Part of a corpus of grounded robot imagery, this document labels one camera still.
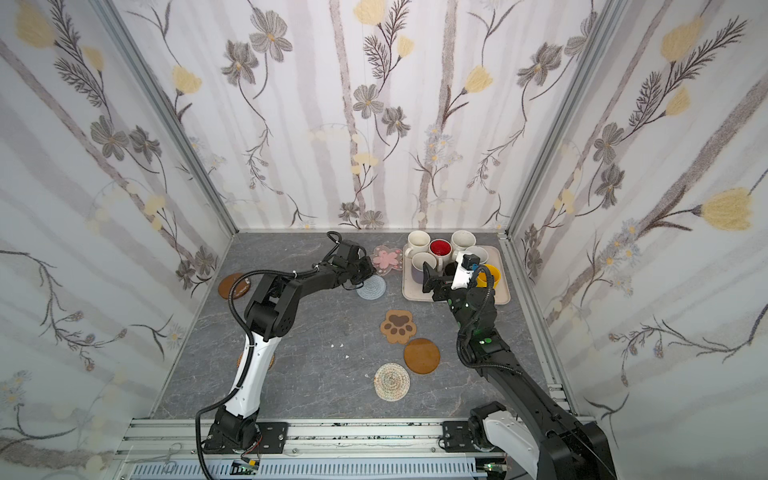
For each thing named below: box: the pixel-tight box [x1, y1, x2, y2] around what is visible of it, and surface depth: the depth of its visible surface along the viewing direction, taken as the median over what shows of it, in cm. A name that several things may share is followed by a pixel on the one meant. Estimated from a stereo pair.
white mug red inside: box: [429, 238, 453, 272], surface depth 109 cm
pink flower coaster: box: [371, 244, 403, 276], surface depth 113 cm
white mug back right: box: [451, 229, 477, 256], surface depth 110 cm
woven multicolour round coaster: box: [373, 362, 411, 402], surface depth 85 cm
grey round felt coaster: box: [356, 275, 387, 301], surface depth 103 cm
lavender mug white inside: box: [411, 252, 438, 284], surface depth 104 cm
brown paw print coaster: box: [380, 310, 417, 344], surface depth 95 cm
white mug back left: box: [404, 230, 431, 259], surface depth 107 cm
